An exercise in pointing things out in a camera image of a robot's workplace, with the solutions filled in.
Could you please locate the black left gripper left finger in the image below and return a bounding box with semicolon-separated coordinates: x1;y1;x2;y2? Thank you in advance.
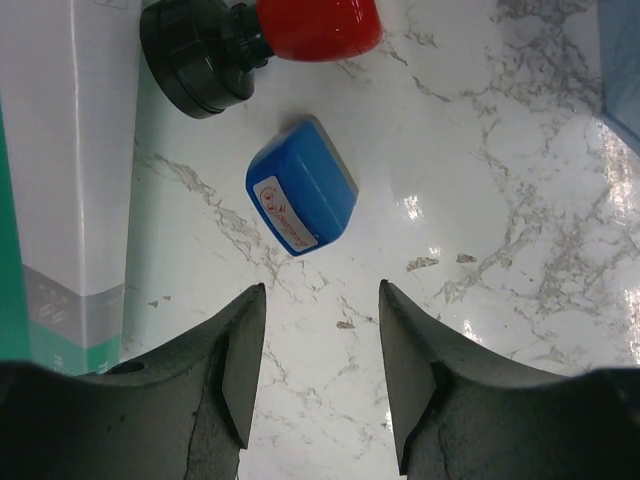
1;284;265;479

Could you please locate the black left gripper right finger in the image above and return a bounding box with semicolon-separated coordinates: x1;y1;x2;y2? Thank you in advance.
379;281;639;479

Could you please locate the blue rectangular stamp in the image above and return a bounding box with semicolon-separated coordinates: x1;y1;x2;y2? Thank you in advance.
245;115;359;257

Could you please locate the red black round stamp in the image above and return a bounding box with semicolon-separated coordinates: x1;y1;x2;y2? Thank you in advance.
139;0;383;119

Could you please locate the green white box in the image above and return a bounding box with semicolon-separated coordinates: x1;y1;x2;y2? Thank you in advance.
1;1;141;375

